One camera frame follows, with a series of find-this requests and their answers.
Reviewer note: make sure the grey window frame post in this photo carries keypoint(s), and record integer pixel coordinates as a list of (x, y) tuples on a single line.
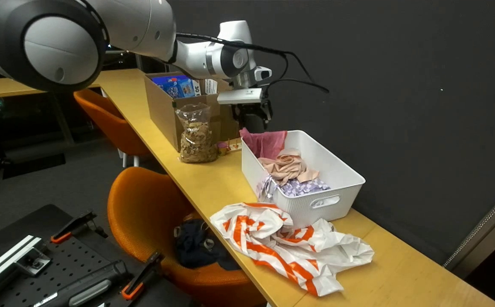
[(480, 233)]

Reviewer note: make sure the peach cloth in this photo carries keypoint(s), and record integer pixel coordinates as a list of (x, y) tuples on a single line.
[(287, 168)]

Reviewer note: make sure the empty orange chair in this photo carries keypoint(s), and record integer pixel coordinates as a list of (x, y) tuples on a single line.
[(108, 122)]

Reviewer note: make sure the clear jar of nuts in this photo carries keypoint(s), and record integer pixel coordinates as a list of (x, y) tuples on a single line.
[(197, 137)]

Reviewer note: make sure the large brown cardboard box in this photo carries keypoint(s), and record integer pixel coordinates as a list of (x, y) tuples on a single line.
[(163, 112)]

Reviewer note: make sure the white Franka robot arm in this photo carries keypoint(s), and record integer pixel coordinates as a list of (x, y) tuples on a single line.
[(60, 35)]

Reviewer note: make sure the white plastic bin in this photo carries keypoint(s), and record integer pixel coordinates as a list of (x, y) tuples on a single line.
[(333, 197)]

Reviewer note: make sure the dark cloth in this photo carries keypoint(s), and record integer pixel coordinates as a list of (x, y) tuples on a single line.
[(199, 245)]

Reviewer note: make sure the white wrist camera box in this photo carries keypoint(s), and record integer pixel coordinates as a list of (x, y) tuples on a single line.
[(240, 96)]

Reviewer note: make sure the black perforated robot base table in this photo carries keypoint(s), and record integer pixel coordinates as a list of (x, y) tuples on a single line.
[(48, 274)]

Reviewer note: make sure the orange chair with dark cloth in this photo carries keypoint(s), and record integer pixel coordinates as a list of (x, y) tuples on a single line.
[(146, 216)]

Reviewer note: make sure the white paper leaflet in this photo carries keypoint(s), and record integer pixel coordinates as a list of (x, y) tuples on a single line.
[(210, 86)]

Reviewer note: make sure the orange and white striped cloth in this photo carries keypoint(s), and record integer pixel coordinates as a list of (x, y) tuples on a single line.
[(292, 248)]

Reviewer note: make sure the purple and white checkered cloth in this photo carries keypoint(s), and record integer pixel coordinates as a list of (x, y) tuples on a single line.
[(299, 189)]

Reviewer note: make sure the blue snack carton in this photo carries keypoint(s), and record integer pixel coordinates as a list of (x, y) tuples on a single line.
[(176, 86)]

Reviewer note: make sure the silver aluminium rail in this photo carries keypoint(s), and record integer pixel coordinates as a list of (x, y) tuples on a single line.
[(6, 259)]

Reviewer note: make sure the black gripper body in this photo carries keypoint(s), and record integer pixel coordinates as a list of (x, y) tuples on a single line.
[(255, 119)]

